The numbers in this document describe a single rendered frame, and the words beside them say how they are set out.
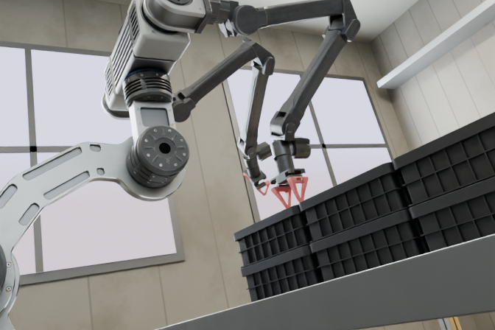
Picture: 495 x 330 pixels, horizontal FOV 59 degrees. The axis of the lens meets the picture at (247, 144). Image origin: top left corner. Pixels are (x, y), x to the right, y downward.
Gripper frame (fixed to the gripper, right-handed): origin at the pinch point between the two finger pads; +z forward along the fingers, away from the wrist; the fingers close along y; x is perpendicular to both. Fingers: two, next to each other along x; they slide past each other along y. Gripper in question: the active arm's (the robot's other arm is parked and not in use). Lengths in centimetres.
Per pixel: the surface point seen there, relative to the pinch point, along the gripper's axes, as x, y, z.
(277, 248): 7.8, 2.7, 11.9
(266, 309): 57, -59, 27
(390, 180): 3.1, -37.4, 6.2
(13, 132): 56, 157, -95
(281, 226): 7.5, -0.8, 6.5
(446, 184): 2, -49, 11
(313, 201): 6.9, -15.6, 4.0
